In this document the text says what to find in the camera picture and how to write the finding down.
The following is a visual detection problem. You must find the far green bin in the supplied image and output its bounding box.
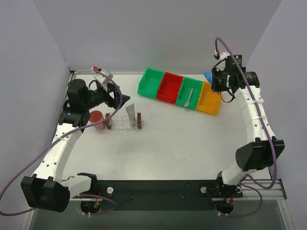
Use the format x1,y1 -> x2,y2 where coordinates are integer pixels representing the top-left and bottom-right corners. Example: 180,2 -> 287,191
137,68 -> 165,99

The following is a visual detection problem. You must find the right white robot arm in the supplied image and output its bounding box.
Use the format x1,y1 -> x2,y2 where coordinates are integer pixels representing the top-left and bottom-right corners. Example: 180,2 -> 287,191
211,52 -> 285,185

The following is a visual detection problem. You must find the blue toothpaste tube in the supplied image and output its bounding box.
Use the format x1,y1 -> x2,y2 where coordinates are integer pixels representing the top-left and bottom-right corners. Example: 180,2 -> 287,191
204,70 -> 214,92

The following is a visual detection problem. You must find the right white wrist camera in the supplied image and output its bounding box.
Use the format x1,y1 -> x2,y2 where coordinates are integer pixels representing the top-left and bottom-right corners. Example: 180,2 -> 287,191
213,52 -> 230,71

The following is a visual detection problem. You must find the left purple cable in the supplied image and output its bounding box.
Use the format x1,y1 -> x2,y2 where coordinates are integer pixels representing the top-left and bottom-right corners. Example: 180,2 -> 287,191
0,68 -> 125,215

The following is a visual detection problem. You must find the yellow bin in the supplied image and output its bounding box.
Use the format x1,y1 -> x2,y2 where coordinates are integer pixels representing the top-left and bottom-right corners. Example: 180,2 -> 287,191
196,81 -> 221,115

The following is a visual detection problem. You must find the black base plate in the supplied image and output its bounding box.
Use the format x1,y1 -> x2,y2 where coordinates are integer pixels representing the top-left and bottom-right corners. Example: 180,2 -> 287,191
79,179 -> 243,215

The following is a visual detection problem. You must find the clear rack with brown ends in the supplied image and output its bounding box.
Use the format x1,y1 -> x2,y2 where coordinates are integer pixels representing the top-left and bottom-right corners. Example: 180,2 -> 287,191
104,112 -> 143,133

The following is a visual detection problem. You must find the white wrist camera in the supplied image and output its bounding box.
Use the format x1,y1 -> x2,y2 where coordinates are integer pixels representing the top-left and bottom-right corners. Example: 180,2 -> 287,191
92,66 -> 113,90
213,52 -> 230,71

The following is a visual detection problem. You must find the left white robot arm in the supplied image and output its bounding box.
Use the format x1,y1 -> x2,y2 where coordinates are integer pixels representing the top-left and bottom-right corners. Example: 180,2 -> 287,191
21,79 -> 130,212

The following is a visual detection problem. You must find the clear textured acrylic tray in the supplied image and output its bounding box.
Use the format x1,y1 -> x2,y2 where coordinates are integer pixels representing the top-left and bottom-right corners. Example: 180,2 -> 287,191
91,111 -> 143,133

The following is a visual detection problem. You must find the green bin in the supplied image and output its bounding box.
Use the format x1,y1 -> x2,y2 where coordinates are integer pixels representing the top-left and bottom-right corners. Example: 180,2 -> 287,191
176,77 -> 203,110
137,68 -> 165,99

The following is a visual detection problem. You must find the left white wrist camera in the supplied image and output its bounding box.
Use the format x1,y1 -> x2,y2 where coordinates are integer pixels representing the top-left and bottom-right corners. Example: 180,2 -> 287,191
92,66 -> 113,90

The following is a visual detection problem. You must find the pink cup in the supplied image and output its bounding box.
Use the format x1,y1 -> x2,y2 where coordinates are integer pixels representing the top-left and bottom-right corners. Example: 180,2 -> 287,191
89,110 -> 105,131

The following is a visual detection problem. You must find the red bin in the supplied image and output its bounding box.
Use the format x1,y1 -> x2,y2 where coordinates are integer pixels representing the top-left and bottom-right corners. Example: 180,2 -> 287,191
156,72 -> 184,104

